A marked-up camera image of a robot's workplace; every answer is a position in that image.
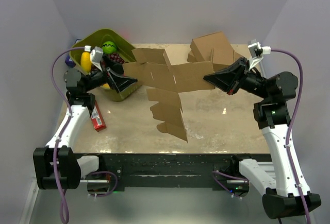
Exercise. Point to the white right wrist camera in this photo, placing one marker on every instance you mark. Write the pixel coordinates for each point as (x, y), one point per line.
(252, 45)

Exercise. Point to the cardboard box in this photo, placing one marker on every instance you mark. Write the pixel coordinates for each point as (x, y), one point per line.
(193, 59)
(165, 82)
(214, 47)

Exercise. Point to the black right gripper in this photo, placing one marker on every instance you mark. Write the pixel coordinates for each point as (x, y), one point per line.
(227, 79)

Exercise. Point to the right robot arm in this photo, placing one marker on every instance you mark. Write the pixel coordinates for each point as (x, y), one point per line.
(288, 194)

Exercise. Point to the small yellow fruit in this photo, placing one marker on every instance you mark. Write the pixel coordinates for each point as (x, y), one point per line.
(106, 86)

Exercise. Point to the blue box behind basket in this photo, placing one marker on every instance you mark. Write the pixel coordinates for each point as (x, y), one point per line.
(69, 62)

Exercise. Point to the red snack packet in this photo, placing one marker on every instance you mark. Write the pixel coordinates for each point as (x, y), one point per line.
(97, 119)

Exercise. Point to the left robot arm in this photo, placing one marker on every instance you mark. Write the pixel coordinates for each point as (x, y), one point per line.
(56, 165)

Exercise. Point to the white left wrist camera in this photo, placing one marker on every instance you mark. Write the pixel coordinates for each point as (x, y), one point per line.
(96, 53)

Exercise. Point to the dark purple grape bunch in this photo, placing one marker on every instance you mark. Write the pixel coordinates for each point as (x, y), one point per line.
(115, 57)

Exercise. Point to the green apple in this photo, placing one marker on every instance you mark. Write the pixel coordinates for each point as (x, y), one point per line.
(109, 47)

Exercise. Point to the green plastic basket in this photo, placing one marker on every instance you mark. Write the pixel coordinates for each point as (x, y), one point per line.
(118, 50)

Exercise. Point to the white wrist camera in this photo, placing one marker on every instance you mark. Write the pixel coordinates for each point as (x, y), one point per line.
(96, 53)
(252, 45)

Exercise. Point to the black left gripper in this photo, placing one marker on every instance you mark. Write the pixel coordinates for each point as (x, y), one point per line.
(118, 83)

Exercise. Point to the yellow mango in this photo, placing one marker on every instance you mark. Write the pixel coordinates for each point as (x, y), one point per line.
(85, 62)

